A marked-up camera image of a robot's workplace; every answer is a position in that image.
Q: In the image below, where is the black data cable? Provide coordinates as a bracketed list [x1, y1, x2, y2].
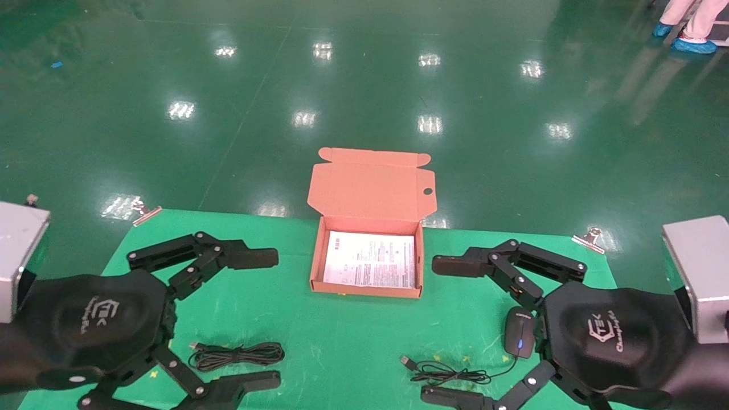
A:
[188, 341, 285, 373]

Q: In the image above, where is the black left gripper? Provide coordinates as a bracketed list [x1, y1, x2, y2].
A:
[16, 231, 282, 410]

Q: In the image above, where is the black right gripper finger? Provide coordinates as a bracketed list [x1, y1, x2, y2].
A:
[420, 359, 605, 410]
[432, 239, 588, 311]

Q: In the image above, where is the person in white trousers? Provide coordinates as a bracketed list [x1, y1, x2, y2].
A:
[655, 0, 729, 42]

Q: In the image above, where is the metal binder clip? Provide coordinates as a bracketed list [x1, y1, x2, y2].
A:
[571, 227, 606, 255]
[132, 199, 163, 227]

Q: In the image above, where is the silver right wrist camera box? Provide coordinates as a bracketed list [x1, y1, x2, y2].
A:
[662, 215, 729, 345]

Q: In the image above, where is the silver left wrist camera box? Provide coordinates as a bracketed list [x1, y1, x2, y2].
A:
[0, 201, 51, 324]

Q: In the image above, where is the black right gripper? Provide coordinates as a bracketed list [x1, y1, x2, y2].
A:
[538, 282, 699, 399]

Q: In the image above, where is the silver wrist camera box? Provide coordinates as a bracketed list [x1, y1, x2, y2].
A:
[0, 201, 51, 324]
[662, 215, 729, 345]

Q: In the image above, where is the orange cardboard box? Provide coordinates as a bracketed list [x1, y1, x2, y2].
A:
[307, 147, 438, 299]

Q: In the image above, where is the green table mat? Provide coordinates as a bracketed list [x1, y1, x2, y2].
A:
[17, 208, 624, 410]

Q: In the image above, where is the black wired computer mouse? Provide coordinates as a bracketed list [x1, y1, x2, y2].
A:
[400, 306, 538, 386]

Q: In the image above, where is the white printed paper sheet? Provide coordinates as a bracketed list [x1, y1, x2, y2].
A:
[322, 231, 416, 289]

